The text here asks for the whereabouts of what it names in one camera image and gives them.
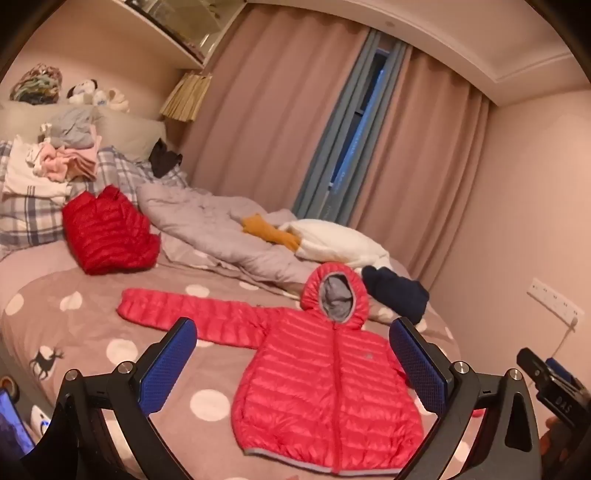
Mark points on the navy blue garment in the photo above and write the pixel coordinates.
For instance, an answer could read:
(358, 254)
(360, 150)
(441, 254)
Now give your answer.
(397, 288)

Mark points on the white striped cloth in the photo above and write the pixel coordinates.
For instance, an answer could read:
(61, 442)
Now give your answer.
(23, 177)

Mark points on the beige padded headboard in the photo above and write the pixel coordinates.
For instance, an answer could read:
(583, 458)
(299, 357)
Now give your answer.
(131, 131)

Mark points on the wall cabinet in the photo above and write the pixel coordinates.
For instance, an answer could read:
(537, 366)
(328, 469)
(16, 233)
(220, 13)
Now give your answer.
(184, 32)

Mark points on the phone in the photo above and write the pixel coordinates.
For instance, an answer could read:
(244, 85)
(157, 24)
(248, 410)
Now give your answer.
(14, 424)

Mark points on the grey garment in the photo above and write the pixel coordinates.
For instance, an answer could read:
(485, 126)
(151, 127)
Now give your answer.
(74, 127)

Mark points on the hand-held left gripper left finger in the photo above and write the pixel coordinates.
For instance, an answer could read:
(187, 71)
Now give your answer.
(168, 364)

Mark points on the white wall socket strip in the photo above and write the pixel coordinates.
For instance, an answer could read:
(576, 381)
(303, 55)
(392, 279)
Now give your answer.
(551, 302)

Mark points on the grey duvet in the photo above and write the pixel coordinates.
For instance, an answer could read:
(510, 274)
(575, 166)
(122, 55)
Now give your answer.
(198, 226)

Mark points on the beige curtain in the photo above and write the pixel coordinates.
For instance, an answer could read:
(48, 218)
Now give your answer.
(268, 115)
(429, 161)

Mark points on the red down jacket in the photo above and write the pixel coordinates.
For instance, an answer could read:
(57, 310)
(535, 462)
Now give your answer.
(106, 230)

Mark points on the small white device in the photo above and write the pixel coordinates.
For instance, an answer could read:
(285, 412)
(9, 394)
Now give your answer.
(41, 420)

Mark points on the cream plush toy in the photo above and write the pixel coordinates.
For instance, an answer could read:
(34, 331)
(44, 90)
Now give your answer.
(117, 99)

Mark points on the black garment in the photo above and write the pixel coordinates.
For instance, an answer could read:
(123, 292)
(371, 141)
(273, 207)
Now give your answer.
(164, 159)

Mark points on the blue curtain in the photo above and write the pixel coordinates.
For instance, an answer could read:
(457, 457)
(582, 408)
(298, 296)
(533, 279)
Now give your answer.
(332, 138)

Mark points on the polka dot bed sheet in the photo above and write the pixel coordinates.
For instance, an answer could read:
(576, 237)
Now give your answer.
(92, 323)

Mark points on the tape roll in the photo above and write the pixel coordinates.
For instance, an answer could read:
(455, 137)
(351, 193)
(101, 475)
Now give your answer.
(9, 386)

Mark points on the mustard yellow garment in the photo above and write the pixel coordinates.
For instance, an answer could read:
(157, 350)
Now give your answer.
(263, 228)

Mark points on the plaid pillow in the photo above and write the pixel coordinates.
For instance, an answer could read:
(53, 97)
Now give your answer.
(122, 170)
(27, 221)

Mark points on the pink hooded down jacket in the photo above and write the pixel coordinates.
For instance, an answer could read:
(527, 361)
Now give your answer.
(323, 378)

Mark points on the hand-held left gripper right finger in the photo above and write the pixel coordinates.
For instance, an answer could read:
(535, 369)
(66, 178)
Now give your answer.
(418, 364)

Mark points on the person's right hand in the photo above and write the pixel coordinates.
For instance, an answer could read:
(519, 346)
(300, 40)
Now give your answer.
(550, 438)

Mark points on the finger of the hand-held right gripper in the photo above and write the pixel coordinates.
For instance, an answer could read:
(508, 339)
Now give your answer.
(531, 362)

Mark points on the pleated lamp shade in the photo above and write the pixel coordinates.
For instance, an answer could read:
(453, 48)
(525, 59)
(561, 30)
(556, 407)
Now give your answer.
(184, 97)

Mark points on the floral fabric bag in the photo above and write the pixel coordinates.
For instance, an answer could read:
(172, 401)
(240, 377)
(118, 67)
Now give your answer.
(37, 83)

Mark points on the pink folded clothes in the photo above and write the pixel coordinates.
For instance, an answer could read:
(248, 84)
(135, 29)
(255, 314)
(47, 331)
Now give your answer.
(69, 164)

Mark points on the window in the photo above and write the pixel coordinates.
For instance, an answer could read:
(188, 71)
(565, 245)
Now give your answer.
(369, 115)

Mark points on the plush toys on headboard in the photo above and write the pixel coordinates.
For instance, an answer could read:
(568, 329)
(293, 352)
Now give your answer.
(83, 92)

